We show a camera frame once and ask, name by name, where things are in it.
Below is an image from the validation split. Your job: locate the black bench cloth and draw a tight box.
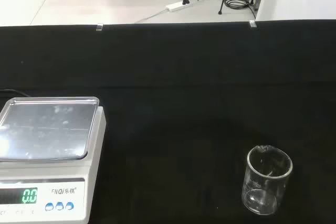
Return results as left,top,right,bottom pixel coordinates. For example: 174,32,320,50
0,19,336,224

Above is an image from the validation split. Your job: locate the white power strip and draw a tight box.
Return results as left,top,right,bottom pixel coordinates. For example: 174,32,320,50
165,0,194,13

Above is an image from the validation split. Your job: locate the white electronic balance steel pan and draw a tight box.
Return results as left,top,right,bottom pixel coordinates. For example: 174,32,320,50
0,96,107,222

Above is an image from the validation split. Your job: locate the coiled black cable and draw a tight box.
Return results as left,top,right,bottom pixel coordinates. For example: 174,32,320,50
224,0,255,10

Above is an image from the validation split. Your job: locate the black balance power cable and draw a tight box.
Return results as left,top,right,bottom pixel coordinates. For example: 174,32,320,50
0,89,30,98

